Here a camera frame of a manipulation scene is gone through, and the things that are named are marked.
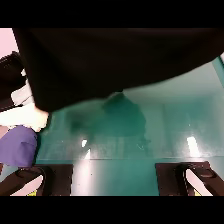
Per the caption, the black garment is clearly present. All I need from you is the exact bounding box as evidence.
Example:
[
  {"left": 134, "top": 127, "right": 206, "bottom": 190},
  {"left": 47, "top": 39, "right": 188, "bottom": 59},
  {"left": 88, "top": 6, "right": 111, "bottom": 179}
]
[{"left": 12, "top": 28, "right": 224, "bottom": 113}]

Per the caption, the white garment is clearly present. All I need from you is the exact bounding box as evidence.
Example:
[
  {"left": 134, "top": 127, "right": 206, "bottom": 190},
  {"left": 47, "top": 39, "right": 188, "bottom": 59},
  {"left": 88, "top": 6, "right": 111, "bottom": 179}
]
[{"left": 0, "top": 102, "right": 50, "bottom": 133}]

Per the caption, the purple garment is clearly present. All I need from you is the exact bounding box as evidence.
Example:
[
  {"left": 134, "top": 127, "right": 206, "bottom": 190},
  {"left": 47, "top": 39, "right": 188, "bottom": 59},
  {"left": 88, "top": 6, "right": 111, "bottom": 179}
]
[{"left": 0, "top": 125, "right": 38, "bottom": 168}]

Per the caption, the heap of clothes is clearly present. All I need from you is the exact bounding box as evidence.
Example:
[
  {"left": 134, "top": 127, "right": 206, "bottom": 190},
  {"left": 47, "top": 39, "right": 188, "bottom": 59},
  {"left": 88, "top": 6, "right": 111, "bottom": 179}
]
[{"left": 0, "top": 50, "right": 35, "bottom": 113}]

